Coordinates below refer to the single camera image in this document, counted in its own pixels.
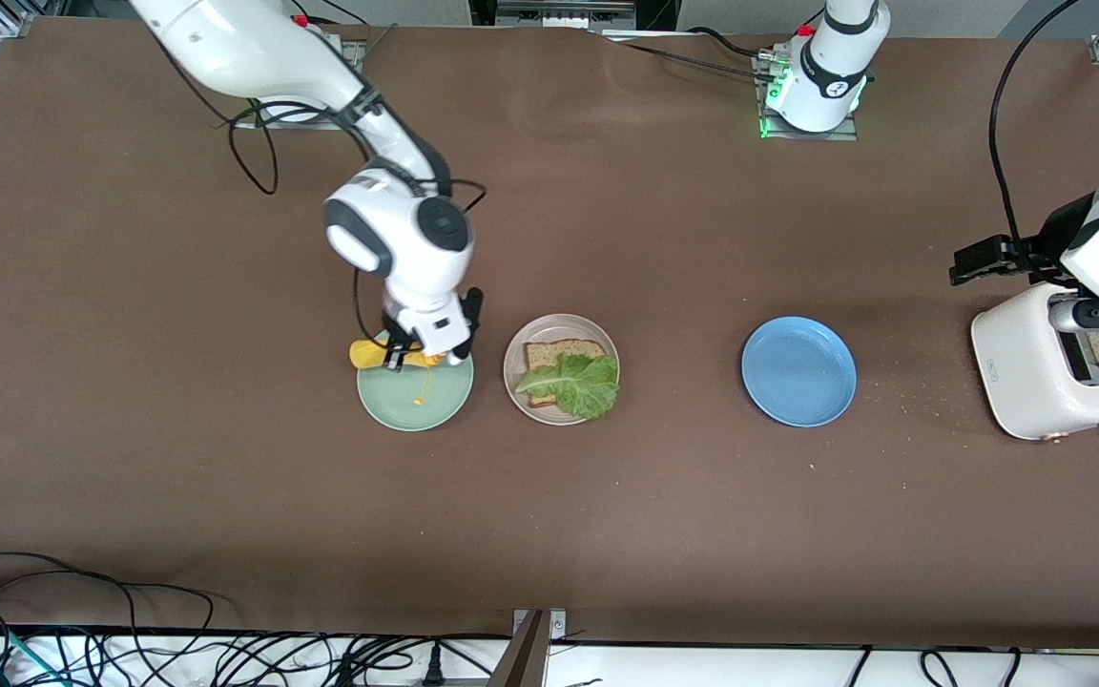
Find mint green plate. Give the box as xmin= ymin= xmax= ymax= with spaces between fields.
xmin=356 ymin=329 xmax=475 ymax=432

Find white toaster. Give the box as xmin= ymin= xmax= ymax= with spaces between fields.
xmin=970 ymin=281 xmax=1099 ymax=446

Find dark metal bar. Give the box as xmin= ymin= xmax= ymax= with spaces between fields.
xmin=487 ymin=611 xmax=550 ymax=687

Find blue plate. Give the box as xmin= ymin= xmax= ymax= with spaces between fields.
xmin=740 ymin=316 xmax=858 ymax=428

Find long black looped cable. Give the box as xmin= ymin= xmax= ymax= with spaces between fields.
xmin=0 ymin=552 xmax=217 ymax=635

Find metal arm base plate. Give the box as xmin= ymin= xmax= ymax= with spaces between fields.
xmin=235 ymin=38 xmax=366 ymax=130
xmin=752 ymin=52 xmax=861 ymax=142

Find black base cable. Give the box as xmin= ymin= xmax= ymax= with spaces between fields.
xmin=607 ymin=27 xmax=779 ymax=82

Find tangled black cables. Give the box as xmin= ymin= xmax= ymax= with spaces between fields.
xmin=0 ymin=572 xmax=512 ymax=687

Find beige plate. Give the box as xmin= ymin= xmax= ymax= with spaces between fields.
xmin=503 ymin=312 xmax=622 ymax=427

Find green lettuce leaf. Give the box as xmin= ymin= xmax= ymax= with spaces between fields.
xmin=514 ymin=353 xmax=622 ymax=421

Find black equipment box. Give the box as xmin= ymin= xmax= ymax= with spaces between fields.
xmin=469 ymin=0 xmax=680 ymax=31

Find brown table cover sheet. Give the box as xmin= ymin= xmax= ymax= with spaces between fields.
xmin=0 ymin=17 xmax=1099 ymax=650

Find yellow mustard squeeze bottle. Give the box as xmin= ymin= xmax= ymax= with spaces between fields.
xmin=349 ymin=334 xmax=447 ymax=406

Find grey metal bracket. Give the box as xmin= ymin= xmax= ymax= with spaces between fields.
xmin=511 ymin=608 xmax=569 ymax=642

